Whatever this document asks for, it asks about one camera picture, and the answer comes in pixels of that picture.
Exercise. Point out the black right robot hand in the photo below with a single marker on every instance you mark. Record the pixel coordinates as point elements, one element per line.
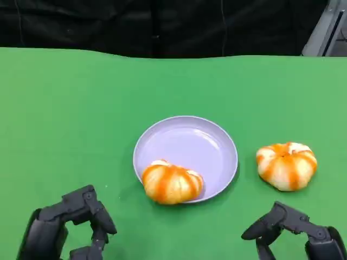
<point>325,243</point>

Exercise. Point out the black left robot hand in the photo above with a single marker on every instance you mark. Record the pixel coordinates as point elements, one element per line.
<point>43,233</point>

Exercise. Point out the orange white toy bread roll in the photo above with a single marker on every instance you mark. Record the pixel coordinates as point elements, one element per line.
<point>170,184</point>
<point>284,168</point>

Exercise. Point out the green table cloth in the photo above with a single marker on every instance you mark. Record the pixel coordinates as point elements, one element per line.
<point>67,122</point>

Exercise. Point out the lilac plate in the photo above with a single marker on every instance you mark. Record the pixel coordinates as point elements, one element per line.
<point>189,146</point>

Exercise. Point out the black curtain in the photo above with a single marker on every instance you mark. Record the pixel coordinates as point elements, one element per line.
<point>135,24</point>

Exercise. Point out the grey metal frame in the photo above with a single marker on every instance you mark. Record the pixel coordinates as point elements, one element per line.
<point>325,35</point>

